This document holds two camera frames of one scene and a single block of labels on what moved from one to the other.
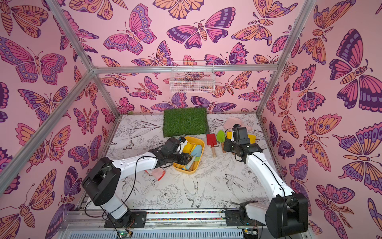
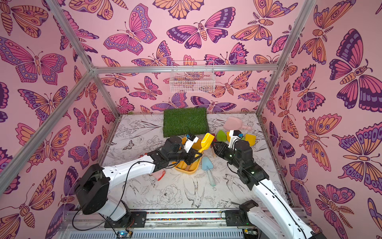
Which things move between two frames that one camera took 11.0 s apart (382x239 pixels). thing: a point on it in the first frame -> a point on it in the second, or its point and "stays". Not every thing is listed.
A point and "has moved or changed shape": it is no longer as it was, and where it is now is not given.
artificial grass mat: (185, 121) stays
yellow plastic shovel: (188, 148) has moved or changed shape
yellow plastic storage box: (195, 147) stays
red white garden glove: (158, 173) stays
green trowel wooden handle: (221, 138) stays
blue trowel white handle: (196, 152) has moved or changed shape
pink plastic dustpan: (231, 121) stays
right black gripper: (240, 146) -> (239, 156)
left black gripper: (185, 158) stays
